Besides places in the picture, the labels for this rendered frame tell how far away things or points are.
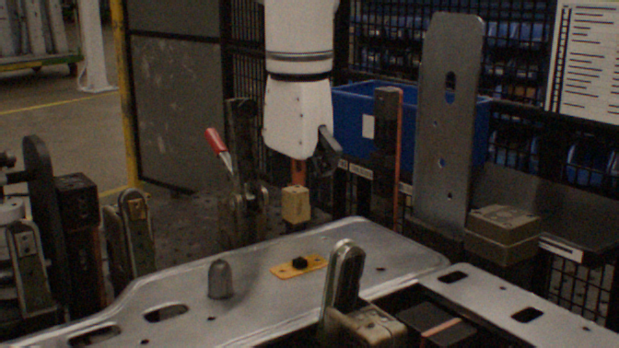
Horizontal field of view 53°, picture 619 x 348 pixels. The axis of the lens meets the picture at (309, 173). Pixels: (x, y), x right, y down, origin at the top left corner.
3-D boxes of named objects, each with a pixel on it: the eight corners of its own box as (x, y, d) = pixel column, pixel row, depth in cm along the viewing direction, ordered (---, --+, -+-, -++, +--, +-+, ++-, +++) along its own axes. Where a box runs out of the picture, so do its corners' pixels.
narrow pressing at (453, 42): (462, 239, 98) (482, 15, 87) (410, 216, 106) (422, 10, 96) (465, 238, 98) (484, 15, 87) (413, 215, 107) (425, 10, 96)
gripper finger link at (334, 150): (299, 113, 80) (297, 154, 82) (336, 129, 75) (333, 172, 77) (307, 112, 81) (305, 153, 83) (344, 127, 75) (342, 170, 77)
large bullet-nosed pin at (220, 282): (216, 313, 80) (214, 266, 78) (204, 303, 82) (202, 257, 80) (238, 306, 82) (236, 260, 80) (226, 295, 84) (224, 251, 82)
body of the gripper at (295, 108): (252, 63, 81) (255, 146, 85) (297, 75, 74) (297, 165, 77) (299, 59, 86) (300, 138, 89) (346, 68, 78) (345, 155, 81)
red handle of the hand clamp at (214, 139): (240, 200, 95) (198, 128, 103) (237, 209, 97) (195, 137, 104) (264, 194, 97) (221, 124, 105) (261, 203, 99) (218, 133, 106)
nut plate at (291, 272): (282, 281, 85) (282, 272, 84) (267, 270, 88) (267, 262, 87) (332, 264, 89) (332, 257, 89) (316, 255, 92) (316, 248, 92)
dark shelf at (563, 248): (593, 272, 87) (596, 252, 86) (257, 136, 156) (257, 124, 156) (671, 235, 99) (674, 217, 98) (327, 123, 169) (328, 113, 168)
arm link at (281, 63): (251, 48, 80) (251, 71, 81) (289, 55, 73) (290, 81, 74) (304, 43, 85) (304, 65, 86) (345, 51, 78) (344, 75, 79)
